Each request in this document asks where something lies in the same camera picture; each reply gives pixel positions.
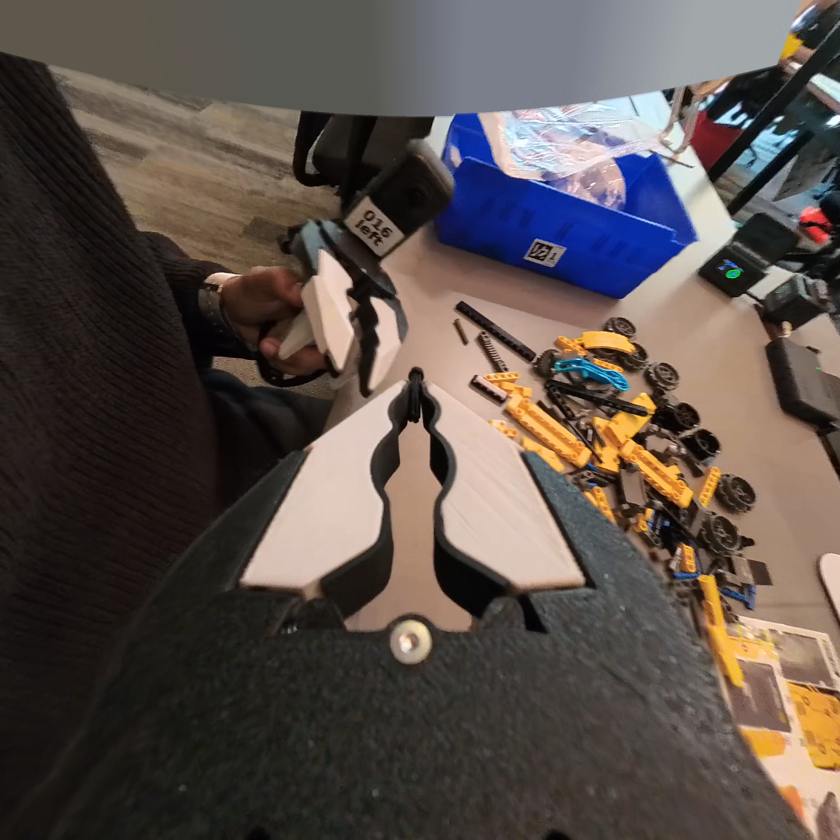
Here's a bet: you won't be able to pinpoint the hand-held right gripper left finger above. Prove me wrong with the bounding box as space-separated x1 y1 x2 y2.
239 381 412 616

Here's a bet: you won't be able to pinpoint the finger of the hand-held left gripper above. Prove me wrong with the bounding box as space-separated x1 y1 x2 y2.
301 249 368 378
357 297 404 396

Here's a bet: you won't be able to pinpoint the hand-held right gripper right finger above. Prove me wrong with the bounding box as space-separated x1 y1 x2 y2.
423 382 587 619

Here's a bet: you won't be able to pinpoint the person's left forearm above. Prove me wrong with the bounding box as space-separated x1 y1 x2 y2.
138 230 227 375

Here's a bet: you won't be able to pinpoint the person's left hand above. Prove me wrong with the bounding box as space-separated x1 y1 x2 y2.
220 266 329 380

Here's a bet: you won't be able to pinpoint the pile of toy building bricks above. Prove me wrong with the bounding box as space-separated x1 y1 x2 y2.
469 315 775 690

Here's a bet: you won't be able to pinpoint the black coil spring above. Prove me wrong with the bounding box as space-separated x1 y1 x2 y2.
476 331 510 375

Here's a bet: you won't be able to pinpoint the long black beam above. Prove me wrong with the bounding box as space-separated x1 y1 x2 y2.
455 300 538 362

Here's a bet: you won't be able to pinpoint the person's dark trousers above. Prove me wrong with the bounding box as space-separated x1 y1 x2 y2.
203 367 336 460

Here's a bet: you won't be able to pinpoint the blue plastic bin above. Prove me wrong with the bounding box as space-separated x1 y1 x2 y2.
433 113 700 300

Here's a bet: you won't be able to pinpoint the clear plastic bags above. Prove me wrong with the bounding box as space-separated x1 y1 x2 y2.
479 98 672 212

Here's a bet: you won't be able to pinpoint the black wheel rim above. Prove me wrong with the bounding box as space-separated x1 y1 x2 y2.
679 430 721 465
655 400 702 434

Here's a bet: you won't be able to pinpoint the grey wheel hub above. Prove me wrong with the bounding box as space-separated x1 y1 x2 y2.
714 474 757 514
697 515 744 557

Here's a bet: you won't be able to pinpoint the person's dark knit sweater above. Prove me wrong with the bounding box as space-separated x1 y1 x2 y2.
0 52 329 840

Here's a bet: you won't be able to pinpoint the black flat device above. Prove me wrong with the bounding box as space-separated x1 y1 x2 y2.
764 336 840 426

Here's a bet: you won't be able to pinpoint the sticker sheet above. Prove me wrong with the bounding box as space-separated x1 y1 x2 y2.
722 613 840 777

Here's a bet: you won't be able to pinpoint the black power bank with display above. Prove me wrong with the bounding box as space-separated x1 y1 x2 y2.
697 213 800 298

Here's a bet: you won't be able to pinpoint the white book stand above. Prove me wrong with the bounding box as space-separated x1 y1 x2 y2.
819 553 840 624

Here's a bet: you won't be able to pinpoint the wristwatch with grey strap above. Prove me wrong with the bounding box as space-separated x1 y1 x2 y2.
197 271 242 345

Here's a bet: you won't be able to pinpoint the teal curved frame part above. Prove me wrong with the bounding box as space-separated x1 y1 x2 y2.
553 356 630 393

